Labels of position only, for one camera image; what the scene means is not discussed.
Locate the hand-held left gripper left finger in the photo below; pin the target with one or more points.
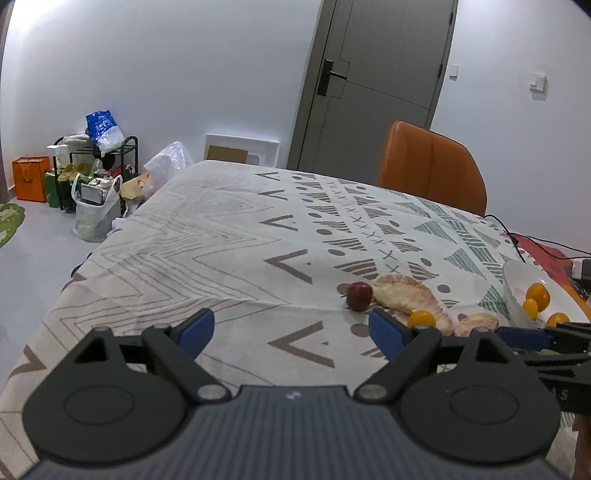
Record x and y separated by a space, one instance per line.
196 330

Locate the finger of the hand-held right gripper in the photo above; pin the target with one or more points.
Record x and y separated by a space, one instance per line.
549 362
526 338

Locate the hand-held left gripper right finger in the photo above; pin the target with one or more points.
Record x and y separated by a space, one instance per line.
385 332

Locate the small orange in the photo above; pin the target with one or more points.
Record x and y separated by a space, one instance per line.
531 308
422 318

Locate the large orange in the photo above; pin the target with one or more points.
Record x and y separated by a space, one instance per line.
557 319
538 294

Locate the small red apple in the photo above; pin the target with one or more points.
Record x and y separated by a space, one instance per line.
359 295

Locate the white bowl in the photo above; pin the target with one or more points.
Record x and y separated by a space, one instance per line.
517 286

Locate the patterned tablecloth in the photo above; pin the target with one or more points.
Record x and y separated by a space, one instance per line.
184 240

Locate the beige bag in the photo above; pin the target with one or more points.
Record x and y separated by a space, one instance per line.
134 187

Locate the white plastic shopping bag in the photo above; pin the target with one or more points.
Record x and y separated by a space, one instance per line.
94 207

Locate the clear plastic bag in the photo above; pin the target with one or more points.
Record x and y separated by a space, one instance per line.
168 161

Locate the orange chair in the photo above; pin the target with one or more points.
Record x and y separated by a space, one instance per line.
434 168

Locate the black shoe rack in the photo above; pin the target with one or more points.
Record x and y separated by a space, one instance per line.
131 157

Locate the white framed board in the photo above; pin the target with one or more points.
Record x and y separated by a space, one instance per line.
240 150

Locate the yellow slippers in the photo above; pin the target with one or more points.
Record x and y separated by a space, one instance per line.
76 170

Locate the green box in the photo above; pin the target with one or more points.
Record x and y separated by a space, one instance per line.
53 189

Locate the green rug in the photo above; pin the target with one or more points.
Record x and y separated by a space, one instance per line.
9 224

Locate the blue plastic bag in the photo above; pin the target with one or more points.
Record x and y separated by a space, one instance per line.
102 127

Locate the orange paper bag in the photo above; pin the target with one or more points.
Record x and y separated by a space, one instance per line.
30 179

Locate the white box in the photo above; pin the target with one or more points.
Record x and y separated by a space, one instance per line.
57 150

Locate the white wall switch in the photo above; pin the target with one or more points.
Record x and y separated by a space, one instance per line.
538 82

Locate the white light switch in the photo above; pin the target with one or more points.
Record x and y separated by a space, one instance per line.
454 70

